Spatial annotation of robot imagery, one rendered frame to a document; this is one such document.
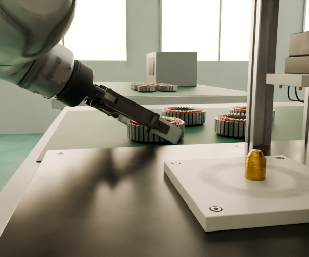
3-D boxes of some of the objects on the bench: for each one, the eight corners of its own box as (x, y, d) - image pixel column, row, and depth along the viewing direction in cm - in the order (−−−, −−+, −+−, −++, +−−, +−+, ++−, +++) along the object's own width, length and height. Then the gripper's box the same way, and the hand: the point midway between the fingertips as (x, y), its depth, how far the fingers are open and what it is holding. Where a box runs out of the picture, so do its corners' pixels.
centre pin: (250, 181, 31) (251, 153, 31) (240, 175, 33) (242, 148, 33) (268, 180, 32) (271, 152, 31) (259, 174, 33) (260, 147, 33)
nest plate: (205, 232, 24) (205, 216, 24) (163, 170, 39) (163, 160, 38) (385, 216, 27) (387, 201, 26) (282, 163, 41) (283, 154, 41)
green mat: (35, 161, 50) (35, 160, 50) (67, 111, 109) (67, 110, 109) (531, 138, 66) (531, 137, 66) (325, 105, 125) (325, 105, 125)
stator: (145, 147, 58) (145, 126, 58) (117, 136, 68) (117, 118, 67) (195, 139, 64) (196, 121, 63) (163, 130, 73) (163, 114, 73)
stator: (173, 128, 77) (173, 112, 76) (154, 121, 87) (154, 106, 86) (214, 125, 81) (214, 109, 81) (191, 118, 91) (191, 105, 91)
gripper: (35, 93, 64) (126, 138, 76) (75, 104, 44) (189, 163, 56) (53, 58, 65) (140, 109, 77) (100, 54, 45) (207, 123, 57)
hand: (154, 128), depth 65 cm, fingers closed on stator, 11 cm apart
